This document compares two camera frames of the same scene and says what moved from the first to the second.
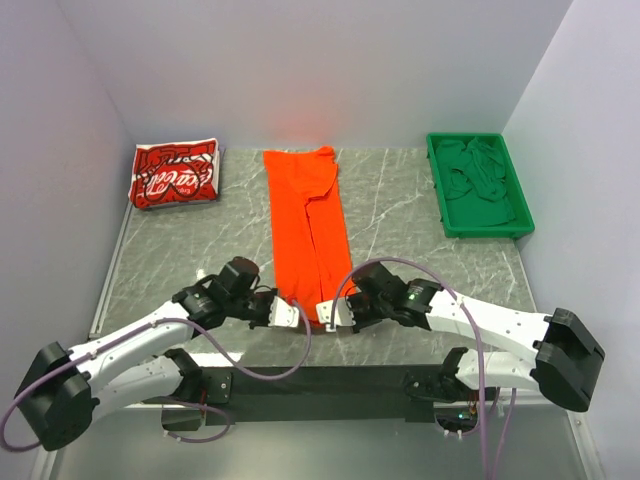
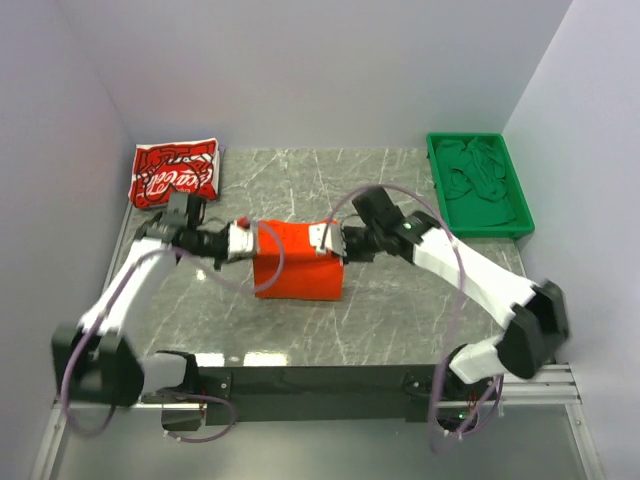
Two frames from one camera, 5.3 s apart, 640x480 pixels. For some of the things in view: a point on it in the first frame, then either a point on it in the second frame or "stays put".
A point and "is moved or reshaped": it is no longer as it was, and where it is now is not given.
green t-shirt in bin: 472,178 stays put
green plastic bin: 478,187 stays put
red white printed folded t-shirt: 174,173 stays put
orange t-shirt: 311,226 is moved or reshaped
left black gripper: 263,310 to 220,245
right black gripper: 357,310 to 348,241
